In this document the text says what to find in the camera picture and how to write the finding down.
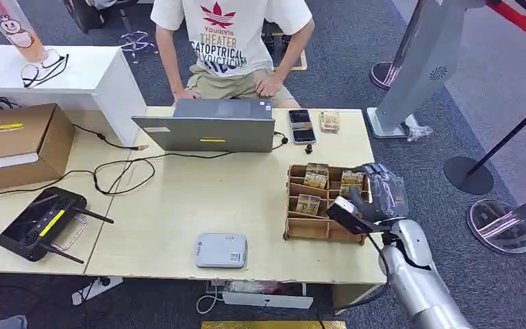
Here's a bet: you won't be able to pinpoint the long black laptop cable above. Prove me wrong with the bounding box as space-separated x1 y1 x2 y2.
0 131 290 197

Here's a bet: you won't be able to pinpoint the black rimmed glasses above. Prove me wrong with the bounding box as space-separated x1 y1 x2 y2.
21 48 70 89

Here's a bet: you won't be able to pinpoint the long white box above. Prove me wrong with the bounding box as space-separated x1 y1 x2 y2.
221 290 314 310

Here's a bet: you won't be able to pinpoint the grey laptop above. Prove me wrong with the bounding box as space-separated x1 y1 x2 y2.
131 99 277 154

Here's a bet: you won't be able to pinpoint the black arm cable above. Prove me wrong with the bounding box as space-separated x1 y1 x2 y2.
334 232 392 315

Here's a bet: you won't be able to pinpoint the red barrier belt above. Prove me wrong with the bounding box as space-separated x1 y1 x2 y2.
485 0 526 51

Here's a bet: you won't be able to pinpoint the chrome chair base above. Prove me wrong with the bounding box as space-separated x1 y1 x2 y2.
116 8 160 65

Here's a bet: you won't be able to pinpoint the yellow framed floor box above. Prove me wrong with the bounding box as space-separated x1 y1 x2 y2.
261 20 308 72

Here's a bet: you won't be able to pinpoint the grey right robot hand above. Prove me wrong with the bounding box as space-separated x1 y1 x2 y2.
345 163 410 224

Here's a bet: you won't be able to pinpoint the stanchion with dark round base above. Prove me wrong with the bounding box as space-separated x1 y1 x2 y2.
369 0 427 90

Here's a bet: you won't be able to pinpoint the cardboard box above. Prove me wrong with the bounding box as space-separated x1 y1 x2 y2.
0 103 77 191

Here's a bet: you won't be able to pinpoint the white cabinet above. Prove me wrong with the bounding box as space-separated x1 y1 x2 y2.
0 44 148 147

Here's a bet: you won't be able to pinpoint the stanchion with chrome base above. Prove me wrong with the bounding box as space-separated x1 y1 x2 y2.
466 187 526 255

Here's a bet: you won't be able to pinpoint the wooden card box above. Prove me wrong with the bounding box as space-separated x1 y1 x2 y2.
283 164 373 247

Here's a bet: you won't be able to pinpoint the white cable loop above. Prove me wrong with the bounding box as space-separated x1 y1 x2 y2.
195 286 224 315

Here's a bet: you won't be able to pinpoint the white power strip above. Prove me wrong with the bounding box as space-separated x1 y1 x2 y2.
71 276 125 306

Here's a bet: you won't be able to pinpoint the black cable with plug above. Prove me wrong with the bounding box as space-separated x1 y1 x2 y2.
73 123 150 152

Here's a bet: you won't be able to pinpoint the cartoon print drink cup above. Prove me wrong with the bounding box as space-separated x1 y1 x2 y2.
0 0 49 64

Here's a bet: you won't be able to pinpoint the flat grey white device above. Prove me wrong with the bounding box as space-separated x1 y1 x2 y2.
194 232 249 269

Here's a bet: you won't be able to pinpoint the black stanchion with black base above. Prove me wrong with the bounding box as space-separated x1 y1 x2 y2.
443 92 526 197

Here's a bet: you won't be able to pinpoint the clear plastic bag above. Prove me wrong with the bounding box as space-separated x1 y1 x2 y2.
405 124 434 143

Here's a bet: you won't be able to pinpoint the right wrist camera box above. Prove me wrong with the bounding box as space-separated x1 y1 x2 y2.
325 196 378 236

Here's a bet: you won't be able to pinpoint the grey floor stand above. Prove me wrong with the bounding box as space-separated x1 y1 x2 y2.
366 0 487 140

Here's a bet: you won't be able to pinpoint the black smartphone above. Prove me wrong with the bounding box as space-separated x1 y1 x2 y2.
287 109 317 146

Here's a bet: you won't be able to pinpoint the black router with antennas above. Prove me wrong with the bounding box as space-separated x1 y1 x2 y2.
0 186 116 266

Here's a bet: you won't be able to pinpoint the brown printed card stack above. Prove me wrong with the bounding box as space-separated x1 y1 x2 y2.
338 170 365 199
302 162 330 191
295 193 321 217

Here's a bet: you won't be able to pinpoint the person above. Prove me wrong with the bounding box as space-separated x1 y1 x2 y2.
150 0 316 110

